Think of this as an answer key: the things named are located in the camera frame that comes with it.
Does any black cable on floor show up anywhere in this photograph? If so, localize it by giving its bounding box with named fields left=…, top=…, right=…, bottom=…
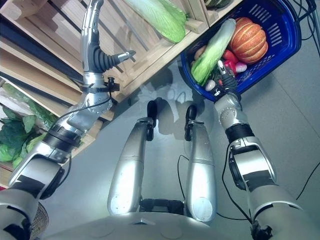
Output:
left=295, top=159, right=320, bottom=201

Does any green napa cabbage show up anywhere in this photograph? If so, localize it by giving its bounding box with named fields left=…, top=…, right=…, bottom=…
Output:
left=123, top=0, right=189, bottom=44
left=190, top=18, right=237, bottom=86

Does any robot right leg silver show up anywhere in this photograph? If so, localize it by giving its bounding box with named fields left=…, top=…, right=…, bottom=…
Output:
left=184, top=119, right=218, bottom=223

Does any pink white radish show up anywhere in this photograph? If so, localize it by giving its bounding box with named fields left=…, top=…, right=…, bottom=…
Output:
left=234, top=62, right=248, bottom=74

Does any robot foot black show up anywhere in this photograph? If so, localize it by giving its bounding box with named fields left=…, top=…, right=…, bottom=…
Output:
left=146, top=98, right=159, bottom=142
left=184, top=104, right=198, bottom=142

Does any robot left foot black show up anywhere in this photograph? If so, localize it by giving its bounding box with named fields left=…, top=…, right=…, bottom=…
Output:
left=146, top=98, right=159, bottom=142

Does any robot torso silver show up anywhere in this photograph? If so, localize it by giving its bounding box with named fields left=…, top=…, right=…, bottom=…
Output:
left=43, top=198, right=254, bottom=240

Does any blue plastic shopping basket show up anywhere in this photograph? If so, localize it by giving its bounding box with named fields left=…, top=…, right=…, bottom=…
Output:
left=179, top=0, right=305, bottom=102

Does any red bell pepper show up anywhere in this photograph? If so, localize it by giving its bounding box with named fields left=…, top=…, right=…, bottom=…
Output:
left=223, top=59, right=238, bottom=77
left=222, top=49, right=239, bottom=63

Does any robot right foot black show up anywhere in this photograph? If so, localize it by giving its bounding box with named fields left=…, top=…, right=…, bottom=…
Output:
left=184, top=104, right=198, bottom=142

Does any dark green squash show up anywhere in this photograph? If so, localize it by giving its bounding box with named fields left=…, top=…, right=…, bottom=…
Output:
left=203, top=0, right=231, bottom=8

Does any robot leg silver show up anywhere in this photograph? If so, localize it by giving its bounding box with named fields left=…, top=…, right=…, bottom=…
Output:
left=107, top=116, right=157, bottom=217
left=184, top=119, right=218, bottom=223

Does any small wooden crate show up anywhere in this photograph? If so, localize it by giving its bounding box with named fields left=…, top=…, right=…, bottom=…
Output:
left=198, top=0, right=245, bottom=29

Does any robot left leg silver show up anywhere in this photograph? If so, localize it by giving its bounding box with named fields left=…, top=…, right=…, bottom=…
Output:
left=107, top=116, right=157, bottom=217

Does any black cable bundle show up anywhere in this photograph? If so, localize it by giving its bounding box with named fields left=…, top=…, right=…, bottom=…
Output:
left=296, top=0, right=320, bottom=55

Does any large wooden crate shelf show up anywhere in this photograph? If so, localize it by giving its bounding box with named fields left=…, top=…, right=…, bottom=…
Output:
left=0, top=0, right=210, bottom=104

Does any white garlic bulb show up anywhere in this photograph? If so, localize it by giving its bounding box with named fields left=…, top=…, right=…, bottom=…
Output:
left=204, top=79, right=217, bottom=92

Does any black robot leg cable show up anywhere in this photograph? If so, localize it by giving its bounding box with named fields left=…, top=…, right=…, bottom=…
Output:
left=176, top=154, right=252, bottom=222

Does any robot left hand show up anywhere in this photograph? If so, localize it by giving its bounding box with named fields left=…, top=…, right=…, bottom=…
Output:
left=79, top=0, right=137, bottom=87

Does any dark green leafy vegetable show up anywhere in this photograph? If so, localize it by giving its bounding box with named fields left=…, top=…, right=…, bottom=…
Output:
left=0, top=106, right=48, bottom=169

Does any orange pumpkin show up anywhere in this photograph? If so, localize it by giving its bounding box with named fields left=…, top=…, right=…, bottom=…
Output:
left=228, top=16, right=269, bottom=66

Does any brown potato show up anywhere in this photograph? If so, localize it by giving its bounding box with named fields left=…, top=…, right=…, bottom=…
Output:
left=194, top=45, right=207, bottom=61

